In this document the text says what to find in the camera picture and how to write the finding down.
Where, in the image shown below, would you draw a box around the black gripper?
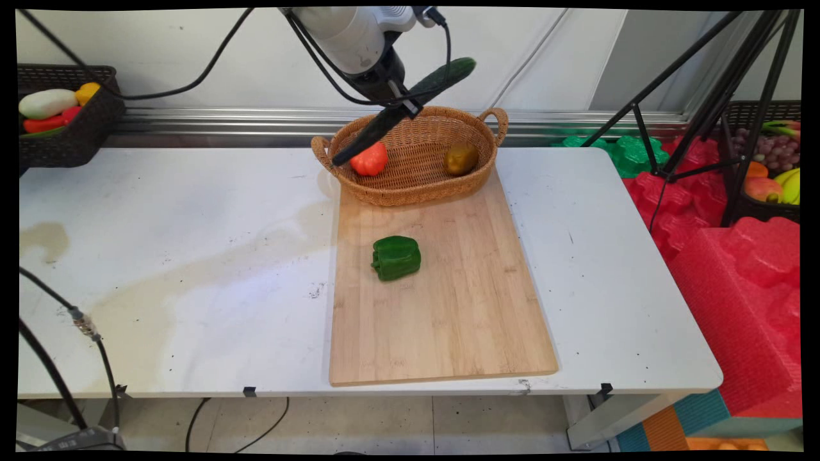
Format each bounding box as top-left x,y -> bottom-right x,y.
343,48 -> 425,120

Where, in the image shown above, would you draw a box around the black plastic basket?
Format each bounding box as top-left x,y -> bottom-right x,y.
18,64 -> 127,170

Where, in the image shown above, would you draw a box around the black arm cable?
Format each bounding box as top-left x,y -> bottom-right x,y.
18,8 -> 256,102

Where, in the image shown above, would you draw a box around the brown potato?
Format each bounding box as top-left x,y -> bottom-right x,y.
444,143 -> 480,177

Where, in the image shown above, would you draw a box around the woven wicker basket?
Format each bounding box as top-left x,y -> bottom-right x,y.
311,106 -> 509,208

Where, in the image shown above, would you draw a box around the black fruit basket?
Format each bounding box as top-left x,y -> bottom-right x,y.
720,101 -> 801,225

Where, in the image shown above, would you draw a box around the green foam mat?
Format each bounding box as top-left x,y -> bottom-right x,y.
552,133 -> 671,179

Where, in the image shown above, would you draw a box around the yellow toy banana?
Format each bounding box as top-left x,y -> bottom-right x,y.
773,167 -> 801,206

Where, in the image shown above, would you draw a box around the red foam mat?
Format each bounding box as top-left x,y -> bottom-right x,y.
623,135 -> 728,264

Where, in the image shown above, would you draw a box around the black tripod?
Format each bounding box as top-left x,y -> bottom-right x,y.
580,10 -> 803,229

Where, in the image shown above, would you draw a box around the purple toy grapes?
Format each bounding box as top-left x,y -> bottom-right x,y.
734,128 -> 801,172

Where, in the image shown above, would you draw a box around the thick black cable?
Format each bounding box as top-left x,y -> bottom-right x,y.
18,318 -> 89,430

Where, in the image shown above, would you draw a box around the white toy radish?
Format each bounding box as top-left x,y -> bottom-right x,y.
19,88 -> 79,120

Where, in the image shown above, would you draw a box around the black camera cable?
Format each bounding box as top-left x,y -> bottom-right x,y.
282,10 -> 453,107

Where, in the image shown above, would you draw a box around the metal wall rail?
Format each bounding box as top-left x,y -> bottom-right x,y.
115,106 -> 690,149

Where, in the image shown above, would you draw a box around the red yellow toy mango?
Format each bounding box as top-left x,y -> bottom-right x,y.
744,177 -> 783,204

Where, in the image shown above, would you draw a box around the wooden cutting board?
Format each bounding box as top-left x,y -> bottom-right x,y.
329,168 -> 559,387

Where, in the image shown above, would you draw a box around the green bell pepper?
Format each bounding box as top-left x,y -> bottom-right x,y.
371,236 -> 422,282

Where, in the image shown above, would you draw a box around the red toy pepper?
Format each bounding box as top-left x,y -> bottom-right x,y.
23,106 -> 83,134

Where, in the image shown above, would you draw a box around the long dark green cucumber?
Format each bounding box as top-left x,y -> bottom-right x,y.
331,57 -> 477,167

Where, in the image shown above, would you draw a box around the grey black device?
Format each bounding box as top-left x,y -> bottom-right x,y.
35,426 -> 127,453

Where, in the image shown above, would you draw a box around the white table leg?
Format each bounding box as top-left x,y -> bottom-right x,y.
566,392 -> 690,451

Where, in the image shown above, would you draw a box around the red orange tomato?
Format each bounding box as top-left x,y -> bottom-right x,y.
350,142 -> 389,177

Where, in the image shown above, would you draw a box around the black floor cable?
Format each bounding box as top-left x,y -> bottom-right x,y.
185,397 -> 212,454
233,397 -> 290,454

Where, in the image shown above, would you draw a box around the teal orange floor mat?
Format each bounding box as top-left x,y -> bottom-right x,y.
615,389 -> 801,453

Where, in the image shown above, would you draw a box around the large red foam block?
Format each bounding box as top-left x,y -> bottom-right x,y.
668,216 -> 803,419

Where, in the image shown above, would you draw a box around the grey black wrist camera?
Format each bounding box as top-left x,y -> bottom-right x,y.
378,6 -> 447,34

